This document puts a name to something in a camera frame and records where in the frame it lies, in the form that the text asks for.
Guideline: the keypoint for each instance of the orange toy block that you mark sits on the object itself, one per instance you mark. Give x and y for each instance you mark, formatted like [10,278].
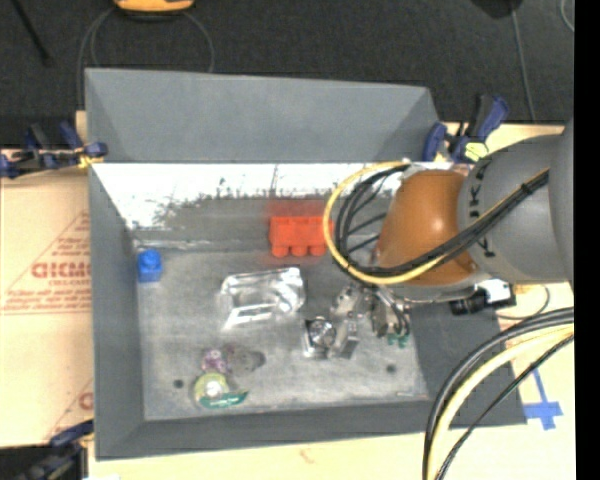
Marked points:
[297,233]

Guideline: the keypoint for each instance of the purple toy piece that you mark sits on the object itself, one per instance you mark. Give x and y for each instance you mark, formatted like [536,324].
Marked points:
[216,361]

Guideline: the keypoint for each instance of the clear plastic packet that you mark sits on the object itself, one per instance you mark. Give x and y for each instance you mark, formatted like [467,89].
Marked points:
[265,293]

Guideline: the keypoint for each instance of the small round silver object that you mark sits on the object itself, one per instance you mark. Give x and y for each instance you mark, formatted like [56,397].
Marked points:
[320,332]

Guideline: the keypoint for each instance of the black cylinder on white bracket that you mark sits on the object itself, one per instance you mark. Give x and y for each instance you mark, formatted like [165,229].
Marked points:
[472,302]

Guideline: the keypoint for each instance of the grey metal bin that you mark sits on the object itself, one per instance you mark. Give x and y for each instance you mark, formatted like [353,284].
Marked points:
[260,128]

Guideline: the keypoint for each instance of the blue toy block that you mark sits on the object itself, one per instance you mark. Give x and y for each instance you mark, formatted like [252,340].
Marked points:
[149,267]

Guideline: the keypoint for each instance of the brown cardboard board red print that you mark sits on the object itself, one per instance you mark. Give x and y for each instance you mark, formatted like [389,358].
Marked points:
[40,348]

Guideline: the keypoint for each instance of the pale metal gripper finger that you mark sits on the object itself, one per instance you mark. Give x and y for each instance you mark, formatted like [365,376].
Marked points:
[338,337]
[353,339]

